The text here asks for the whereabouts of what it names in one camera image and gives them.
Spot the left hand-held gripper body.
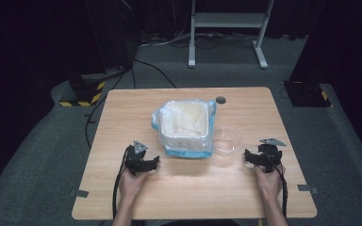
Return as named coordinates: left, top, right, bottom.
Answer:
left=123, top=139, right=149, bottom=177

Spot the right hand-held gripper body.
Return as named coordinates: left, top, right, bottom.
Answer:
left=257, top=137, right=288, bottom=174

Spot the person's left hand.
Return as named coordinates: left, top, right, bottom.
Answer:
left=119, top=169, right=149, bottom=202

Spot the person's right hand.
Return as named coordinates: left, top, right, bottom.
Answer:
left=253, top=164, right=287, bottom=202

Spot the clear plastic bowl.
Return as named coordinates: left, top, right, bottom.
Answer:
left=212, top=125, right=243, bottom=158

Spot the plastic bag of white powder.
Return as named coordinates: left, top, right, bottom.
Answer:
left=151, top=99, right=218, bottom=159

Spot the translucent white bin bag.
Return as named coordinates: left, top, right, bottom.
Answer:
left=151, top=99, right=217, bottom=154

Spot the person's dark clothing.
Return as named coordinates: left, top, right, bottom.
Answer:
left=156, top=218, right=243, bottom=226

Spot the black yellow striped stand base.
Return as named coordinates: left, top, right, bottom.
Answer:
left=58, top=73, right=107, bottom=108

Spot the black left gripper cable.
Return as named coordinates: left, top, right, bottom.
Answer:
left=112, top=145, right=133, bottom=220

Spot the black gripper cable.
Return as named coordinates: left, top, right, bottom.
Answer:
left=262, top=150, right=289, bottom=220
left=112, top=145, right=133, bottom=220

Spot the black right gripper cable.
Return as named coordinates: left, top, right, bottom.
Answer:
left=262, top=150, right=289, bottom=220

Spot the black floor cable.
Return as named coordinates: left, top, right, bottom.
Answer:
left=84, top=69, right=127, bottom=150
left=133, top=57, right=177, bottom=89

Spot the white floor cable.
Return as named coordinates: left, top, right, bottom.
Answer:
left=138, top=31, right=193, bottom=49

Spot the white metal stand frame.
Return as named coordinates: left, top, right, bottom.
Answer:
left=187, top=0, right=276, bottom=70

